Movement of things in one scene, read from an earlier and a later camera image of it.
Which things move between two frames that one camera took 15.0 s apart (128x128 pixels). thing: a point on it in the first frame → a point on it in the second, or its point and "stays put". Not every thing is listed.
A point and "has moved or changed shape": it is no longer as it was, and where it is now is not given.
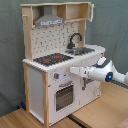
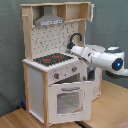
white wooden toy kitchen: x=56 y=36 stays put
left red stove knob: x=56 y=75 stays put
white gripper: x=85 y=71 → x=86 y=53
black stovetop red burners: x=52 y=59 stays put
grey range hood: x=48 y=18 stays put
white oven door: x=63 y=95 has moved or changed shape
